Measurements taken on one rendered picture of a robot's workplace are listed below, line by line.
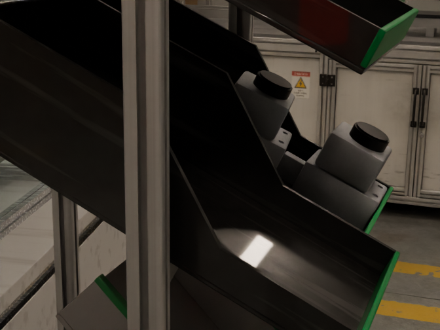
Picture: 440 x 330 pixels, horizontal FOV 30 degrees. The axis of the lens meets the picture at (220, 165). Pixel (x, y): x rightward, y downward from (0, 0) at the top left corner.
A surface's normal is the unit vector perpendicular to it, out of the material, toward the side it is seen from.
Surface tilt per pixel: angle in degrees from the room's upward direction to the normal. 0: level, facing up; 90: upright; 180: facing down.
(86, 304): 90
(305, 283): 25
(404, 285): 0
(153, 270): 90
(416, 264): 0
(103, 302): 90
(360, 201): 90
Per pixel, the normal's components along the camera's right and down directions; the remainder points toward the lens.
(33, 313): 0.99, 0.06
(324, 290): 0.41, -0.83
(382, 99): -0.32, 0.25
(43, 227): 0.01, -0.96
